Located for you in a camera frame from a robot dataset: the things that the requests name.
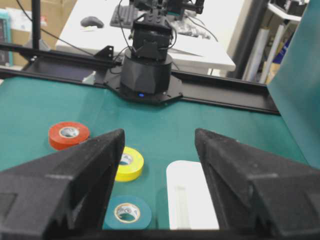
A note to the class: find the white plastic case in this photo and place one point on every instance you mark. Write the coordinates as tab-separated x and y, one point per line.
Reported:
190	206

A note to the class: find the cardboard box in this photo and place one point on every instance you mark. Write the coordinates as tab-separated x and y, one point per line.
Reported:
53	16

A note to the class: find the red tape roll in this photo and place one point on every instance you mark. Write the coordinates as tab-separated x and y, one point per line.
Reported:
63	135

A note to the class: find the white desk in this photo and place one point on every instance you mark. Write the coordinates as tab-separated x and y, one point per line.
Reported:
189	54

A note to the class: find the black keyboard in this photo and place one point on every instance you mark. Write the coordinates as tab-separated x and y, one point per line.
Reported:
124	15

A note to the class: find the black computer mouse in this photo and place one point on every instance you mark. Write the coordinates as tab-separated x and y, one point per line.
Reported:
91	21

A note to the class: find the black vertical pole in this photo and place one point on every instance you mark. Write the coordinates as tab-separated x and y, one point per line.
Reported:
36	23

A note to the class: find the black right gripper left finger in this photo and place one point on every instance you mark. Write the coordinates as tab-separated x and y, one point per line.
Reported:
64	194

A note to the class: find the black aluminium frame rail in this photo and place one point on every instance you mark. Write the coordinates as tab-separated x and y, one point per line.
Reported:
72	68

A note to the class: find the teal tape roll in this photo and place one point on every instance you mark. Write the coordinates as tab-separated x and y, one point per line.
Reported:
127	212

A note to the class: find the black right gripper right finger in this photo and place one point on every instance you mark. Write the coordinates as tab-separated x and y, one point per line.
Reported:
282	196

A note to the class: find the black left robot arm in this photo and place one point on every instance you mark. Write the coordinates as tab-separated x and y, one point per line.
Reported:
146	73

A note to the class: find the yellow tape roll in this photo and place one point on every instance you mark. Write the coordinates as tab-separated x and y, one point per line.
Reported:
130	166

